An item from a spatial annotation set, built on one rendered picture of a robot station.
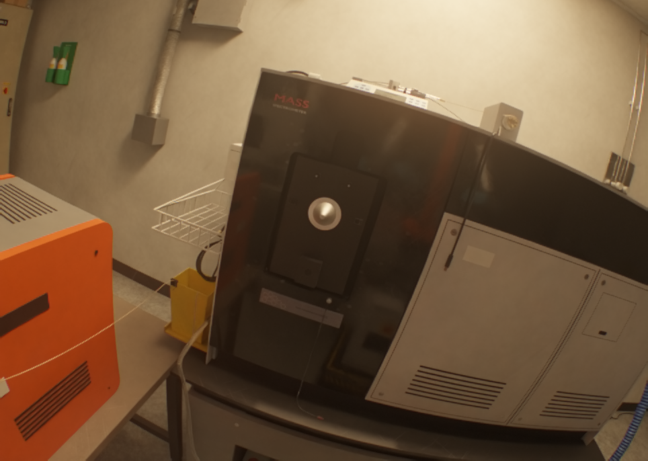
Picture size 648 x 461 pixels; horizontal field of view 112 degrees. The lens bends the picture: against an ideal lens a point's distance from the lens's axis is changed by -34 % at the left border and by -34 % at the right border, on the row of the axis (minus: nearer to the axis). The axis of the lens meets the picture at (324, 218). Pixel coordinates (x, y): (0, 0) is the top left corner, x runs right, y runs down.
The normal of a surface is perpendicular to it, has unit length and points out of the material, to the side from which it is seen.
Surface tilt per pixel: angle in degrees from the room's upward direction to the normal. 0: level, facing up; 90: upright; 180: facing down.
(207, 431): 90
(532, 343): 90
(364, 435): 0
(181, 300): 93
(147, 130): 90
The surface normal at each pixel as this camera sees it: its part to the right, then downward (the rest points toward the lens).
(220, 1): -0.17, 0.22
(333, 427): 0.26, -0.93
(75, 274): 0.95, 0.29
